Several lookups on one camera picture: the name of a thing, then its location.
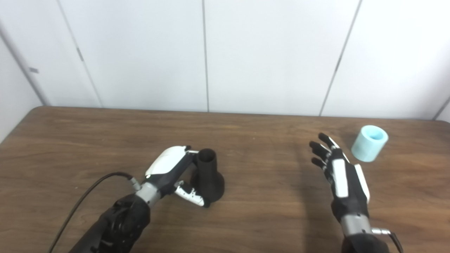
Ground white and black left hand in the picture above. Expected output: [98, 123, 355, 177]
[142, 145, 211, 208]

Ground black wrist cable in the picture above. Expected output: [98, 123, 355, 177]
[47, 171, 141, 253]
[372, 228, 404, 253]

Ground black flared nozzle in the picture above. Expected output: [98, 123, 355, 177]
[190, 148, 225, 202]

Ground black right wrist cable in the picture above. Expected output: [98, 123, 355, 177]
[372, 228, 404, 253]

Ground white wall corner trim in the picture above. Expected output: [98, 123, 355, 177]
[0, 21, 51, 106]

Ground white and black right hand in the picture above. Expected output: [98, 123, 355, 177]
[309, 132, 371, 223]

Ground light-blue hose piece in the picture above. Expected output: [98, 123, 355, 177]
[351, 125, 389, 162]

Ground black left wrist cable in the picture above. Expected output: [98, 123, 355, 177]
[47, 171, 141, 253]

